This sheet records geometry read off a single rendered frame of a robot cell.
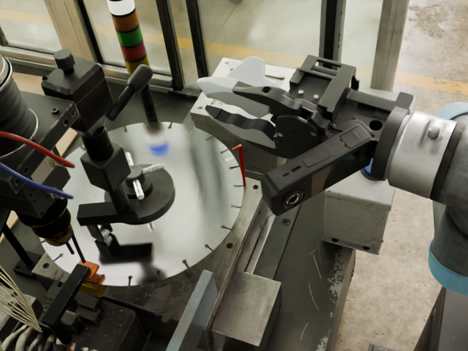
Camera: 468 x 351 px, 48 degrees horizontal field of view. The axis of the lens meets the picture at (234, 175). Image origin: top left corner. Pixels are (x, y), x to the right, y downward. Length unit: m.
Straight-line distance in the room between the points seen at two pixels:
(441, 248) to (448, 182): 0.11
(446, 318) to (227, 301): 0.36
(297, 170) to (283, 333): 0.48
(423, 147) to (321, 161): 0.09
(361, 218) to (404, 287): 0.94
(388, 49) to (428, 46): 1.73
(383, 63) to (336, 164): 0.61
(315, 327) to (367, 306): 0.88
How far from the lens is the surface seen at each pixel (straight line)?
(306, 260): 0.98
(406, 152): 0.49
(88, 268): 0.75
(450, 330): 0.96
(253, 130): 0.56
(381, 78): 1.10
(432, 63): 2.68
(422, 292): 1.85
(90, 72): 0.59
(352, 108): 0.53
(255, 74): 0.55
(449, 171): 0.48
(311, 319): 0.93
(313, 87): 0.53
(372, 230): 0.95
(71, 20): 1.35
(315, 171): 0.48
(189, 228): 0.79
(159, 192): 0.83
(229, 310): 0.86
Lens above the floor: 1.59
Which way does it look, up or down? 49 degrees down
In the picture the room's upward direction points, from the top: 7 degrees counter-clockwise
